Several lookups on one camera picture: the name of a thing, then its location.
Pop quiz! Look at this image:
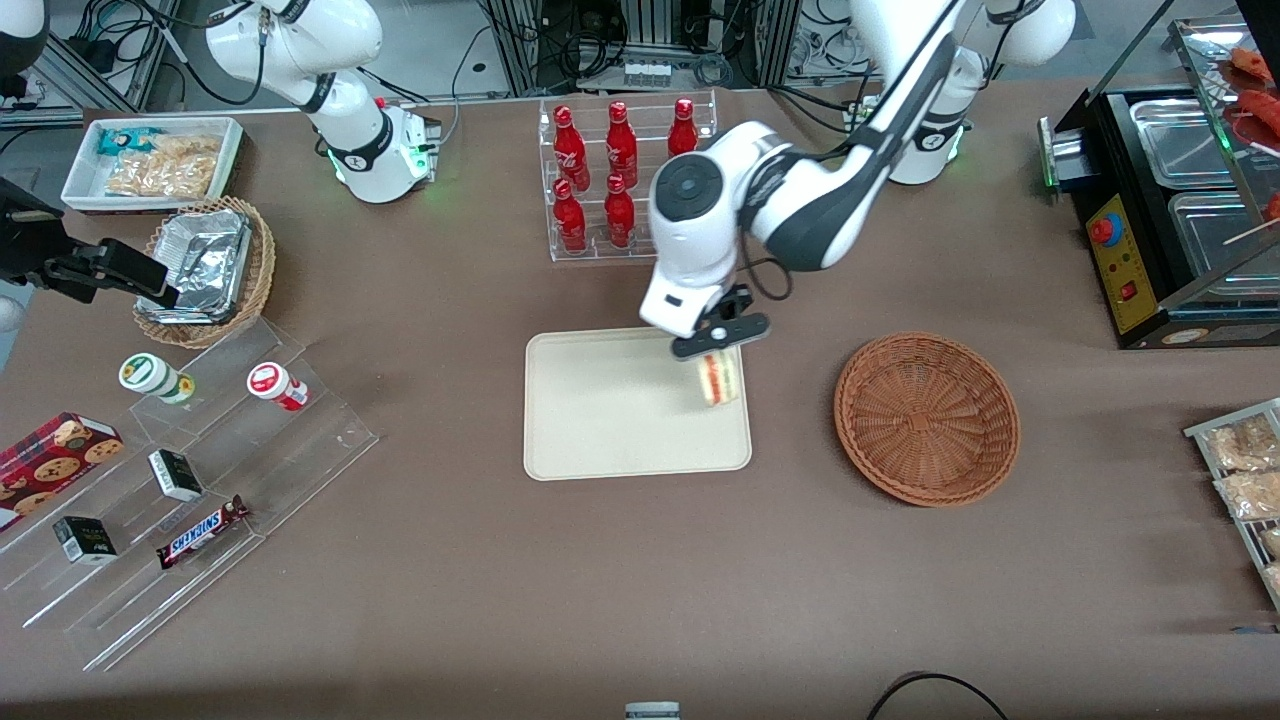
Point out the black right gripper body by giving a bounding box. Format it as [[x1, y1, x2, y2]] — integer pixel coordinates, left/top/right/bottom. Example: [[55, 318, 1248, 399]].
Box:
[[0, 177, 77, 292]]

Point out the triangular sandwich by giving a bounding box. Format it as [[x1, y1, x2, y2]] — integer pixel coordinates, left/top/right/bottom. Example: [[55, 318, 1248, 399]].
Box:
[[698, 347, 742, 408]]

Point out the beige rectangular tray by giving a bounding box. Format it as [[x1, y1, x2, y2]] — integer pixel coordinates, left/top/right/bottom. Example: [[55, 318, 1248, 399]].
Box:
[[524, 322, 754, 483]]

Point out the oval light wicker basket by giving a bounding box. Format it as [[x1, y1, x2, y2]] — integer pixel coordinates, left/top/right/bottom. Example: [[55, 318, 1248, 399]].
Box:
[[132, 195, 277, 350]]

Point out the round brown wicker basket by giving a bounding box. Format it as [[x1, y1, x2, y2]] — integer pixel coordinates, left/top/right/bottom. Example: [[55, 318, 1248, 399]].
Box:
[[833, 331, 1022, 509]]

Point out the aluminium foil container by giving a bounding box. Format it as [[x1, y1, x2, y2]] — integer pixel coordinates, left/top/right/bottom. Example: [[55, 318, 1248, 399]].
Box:
[[136, 209, 253, 324]]

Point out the white rectangular plastic bin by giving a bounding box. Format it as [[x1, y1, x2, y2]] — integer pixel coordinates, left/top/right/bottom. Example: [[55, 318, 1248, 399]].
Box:
[[60, 116, 247, 215]]

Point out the clear acrylic bottle rack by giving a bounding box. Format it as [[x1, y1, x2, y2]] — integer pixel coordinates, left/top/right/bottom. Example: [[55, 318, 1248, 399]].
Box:
[[537, 89, 720, 264]]

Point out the clear bag of chips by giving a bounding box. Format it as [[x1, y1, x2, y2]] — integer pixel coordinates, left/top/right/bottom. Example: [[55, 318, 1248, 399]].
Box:
[[104, 134, 223, 199]]

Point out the green lidded cup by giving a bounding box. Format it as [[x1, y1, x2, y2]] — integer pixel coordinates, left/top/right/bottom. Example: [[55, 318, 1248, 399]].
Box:
[[118, 352, 197, 406]]

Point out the red soda bottle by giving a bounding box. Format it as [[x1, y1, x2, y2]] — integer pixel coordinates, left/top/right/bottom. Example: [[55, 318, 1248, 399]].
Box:
[[667, 97, 700, 161], [605, 100, 640, 190], [603, 173, 637, 250], [552, 178, 589, 255], [553, 105, 592, 193]]

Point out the blue green snack packet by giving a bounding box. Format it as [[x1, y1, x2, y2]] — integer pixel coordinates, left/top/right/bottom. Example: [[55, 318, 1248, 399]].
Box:
[[96, 126, 163, 157]]

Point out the red lidded cup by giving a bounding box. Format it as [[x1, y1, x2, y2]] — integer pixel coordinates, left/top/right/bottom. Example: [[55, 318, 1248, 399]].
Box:
[[246, 361, 311, 413]]

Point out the red cookie box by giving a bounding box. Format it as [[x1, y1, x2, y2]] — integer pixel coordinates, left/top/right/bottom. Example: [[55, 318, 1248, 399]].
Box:
[[0, 411, 126, 532]]

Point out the small black carton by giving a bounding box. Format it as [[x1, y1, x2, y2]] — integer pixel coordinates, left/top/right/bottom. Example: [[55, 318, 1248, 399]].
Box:
[[52, 515, 119, 566], [147, 448, 205, 503]]

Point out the clear acrylic stepped shelf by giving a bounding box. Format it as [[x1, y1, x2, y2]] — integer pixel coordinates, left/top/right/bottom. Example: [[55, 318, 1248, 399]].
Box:
[[0, 317, 382, 674]]

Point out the Snickers chocolate bar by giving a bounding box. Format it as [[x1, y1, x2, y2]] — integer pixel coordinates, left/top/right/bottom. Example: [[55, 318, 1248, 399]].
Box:
[[155, 494, 251, 571]]

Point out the black food warmer appliance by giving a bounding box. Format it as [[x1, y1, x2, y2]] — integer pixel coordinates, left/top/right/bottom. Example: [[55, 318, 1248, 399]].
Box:
[[1037, 15, 1280, 352]]

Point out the steel warmer pan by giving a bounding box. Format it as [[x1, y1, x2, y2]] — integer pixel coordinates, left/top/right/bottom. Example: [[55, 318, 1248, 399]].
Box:
[[1129, 96, 1238, 189], [1167, 189, 1280, 283]]

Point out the red sausage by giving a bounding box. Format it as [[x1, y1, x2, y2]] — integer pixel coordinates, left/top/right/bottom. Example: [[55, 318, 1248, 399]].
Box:
[[1227, 46, 1280, 87], [1234, 89, 1280, 153]]

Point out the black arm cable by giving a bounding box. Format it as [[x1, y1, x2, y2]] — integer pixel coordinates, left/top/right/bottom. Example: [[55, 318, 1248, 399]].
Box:
[[738, 228, 797, 302]]

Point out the aluminium frame rack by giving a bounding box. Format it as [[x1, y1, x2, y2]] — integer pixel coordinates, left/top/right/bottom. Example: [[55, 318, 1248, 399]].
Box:
[[484, 0, 802, 92]]

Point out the black table cable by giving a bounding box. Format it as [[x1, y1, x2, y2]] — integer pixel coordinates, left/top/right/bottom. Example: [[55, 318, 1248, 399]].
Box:
[[864, 671, 1012, 720]]

